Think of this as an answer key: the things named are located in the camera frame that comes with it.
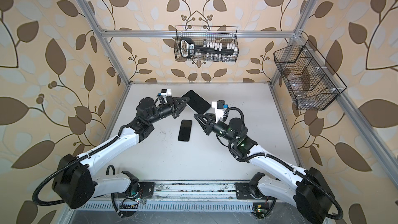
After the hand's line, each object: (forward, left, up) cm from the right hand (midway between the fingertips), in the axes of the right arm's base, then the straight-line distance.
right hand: (195, 115), depth 68 cm
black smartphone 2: (+6, -1, +2) cm, 6 cm away
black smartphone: (+9, +9, -29) cm, 32 cm away
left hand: (+7, +4, +5) cm, 9 cm away
